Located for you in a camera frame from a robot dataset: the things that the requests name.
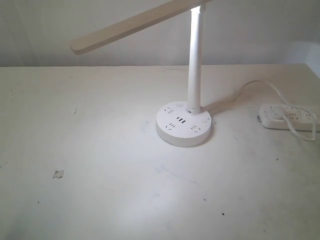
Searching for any white power cable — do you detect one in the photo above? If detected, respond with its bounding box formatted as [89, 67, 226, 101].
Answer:
[199, 79, 318, 141]

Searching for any white plug in strip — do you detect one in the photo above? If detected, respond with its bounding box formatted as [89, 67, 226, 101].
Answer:
[268, 106, 286, 121]

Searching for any white desk lamp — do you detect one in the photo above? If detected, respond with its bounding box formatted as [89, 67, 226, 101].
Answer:
[70, 0, 212, 147]

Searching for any white power strip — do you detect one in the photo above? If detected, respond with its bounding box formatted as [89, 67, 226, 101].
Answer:
[258, 103, 320, 132]

